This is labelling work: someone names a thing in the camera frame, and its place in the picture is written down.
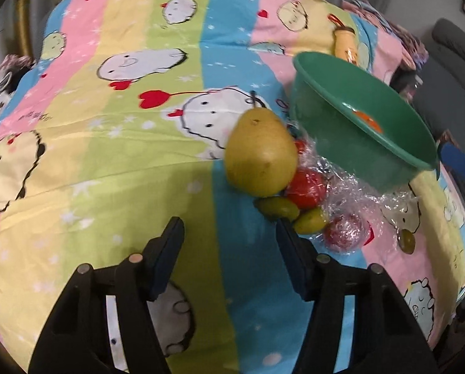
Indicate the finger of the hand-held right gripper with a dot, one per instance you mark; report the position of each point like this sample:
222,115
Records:
456,160

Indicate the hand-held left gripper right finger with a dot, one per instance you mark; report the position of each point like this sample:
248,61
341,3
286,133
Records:
294,265

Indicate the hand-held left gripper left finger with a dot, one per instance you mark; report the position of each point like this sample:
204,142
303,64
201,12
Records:
166,259

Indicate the small green fruit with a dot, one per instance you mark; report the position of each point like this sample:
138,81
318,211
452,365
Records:
277,207
406,241
310,221

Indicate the clear plastic wrap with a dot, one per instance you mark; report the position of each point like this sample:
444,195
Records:
353,191

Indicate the large yellow pear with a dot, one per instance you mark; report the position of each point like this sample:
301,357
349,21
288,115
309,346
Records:
259,152

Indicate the green plastic basin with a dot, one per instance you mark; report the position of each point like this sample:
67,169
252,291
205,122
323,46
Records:
333,124

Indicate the plastic-wrapped red tomato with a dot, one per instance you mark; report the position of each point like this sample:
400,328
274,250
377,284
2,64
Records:
345,232
306,189

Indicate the grey sofa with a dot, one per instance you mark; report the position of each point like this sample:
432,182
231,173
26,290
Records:
450,66

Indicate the colourful cartoon printed blanket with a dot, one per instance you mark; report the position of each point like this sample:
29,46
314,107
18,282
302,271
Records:
119,163

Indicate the pink patterned cloth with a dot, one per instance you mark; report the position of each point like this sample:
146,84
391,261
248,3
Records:
407,43

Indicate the pile of clothes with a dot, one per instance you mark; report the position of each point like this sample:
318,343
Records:
6,81

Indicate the gold pole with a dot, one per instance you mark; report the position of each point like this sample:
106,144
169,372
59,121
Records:
24,19

